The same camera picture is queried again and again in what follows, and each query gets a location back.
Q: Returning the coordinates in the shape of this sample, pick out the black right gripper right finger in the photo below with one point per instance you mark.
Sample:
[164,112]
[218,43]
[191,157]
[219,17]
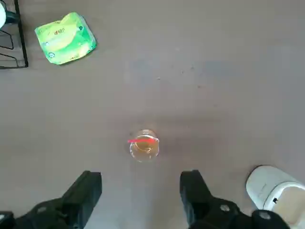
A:
[200,207]

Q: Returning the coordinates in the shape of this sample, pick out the red plastic stirrer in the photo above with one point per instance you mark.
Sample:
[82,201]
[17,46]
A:
[133,141]

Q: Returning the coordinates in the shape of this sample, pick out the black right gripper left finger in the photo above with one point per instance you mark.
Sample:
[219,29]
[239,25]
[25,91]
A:
[78,202]

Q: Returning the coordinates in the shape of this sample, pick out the green tissue packet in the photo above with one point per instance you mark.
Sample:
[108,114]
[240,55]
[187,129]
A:
[64,38]

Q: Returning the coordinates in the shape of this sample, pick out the glass beaker with yellow solution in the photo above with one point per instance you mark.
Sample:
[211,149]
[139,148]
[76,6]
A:
[144,150]

